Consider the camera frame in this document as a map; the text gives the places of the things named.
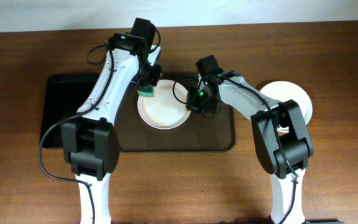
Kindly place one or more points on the green scrub sponge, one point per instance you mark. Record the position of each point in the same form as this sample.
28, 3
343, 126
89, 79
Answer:
146, 91

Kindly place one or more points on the black plastic tray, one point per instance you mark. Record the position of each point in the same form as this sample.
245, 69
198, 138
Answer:
64, 94

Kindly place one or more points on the brown serving tray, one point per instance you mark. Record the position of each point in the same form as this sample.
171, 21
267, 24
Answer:
197, 133

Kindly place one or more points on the white plate bottom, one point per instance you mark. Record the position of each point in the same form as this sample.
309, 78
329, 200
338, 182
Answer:
284, 91

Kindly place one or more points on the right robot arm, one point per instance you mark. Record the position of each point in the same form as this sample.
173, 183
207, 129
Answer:
282, 141

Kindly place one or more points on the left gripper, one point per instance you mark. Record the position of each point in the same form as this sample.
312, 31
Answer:
151, 78

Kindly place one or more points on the white plate top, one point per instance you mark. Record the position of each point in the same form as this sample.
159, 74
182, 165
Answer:
163, 110

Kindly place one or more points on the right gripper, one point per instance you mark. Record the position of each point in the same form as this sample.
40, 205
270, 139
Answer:
193, 101

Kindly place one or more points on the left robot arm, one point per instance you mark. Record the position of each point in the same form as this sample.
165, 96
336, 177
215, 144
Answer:
90, 143

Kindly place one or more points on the white plate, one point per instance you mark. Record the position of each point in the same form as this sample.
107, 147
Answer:
163, 110
284, 91

